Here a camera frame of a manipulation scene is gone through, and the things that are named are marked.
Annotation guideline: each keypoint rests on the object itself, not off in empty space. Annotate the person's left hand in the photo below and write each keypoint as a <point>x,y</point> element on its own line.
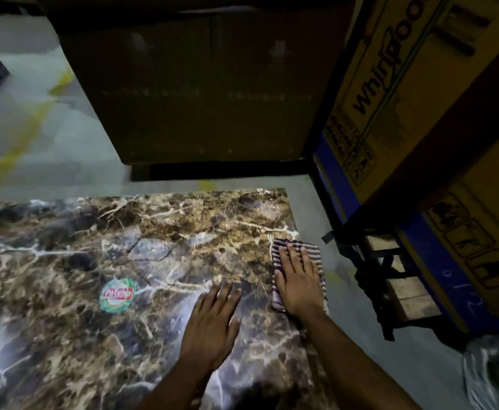
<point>209,333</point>

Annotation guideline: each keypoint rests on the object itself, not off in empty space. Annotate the person's right hand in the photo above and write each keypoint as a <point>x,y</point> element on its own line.
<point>300,286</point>

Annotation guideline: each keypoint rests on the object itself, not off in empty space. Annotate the checked cloth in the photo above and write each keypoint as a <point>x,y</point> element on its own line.
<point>313,249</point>

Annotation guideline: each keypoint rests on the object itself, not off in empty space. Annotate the person's right forearm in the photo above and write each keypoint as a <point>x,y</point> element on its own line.
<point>356,367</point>

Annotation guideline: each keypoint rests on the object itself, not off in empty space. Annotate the marble pattern table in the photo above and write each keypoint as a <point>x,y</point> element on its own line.
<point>61,243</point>

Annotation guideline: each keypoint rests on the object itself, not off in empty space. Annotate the round green red sticker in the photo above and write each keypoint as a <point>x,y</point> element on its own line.
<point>118,294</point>

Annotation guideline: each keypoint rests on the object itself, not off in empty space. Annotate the wooden pallet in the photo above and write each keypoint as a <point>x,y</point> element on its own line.
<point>411,294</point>

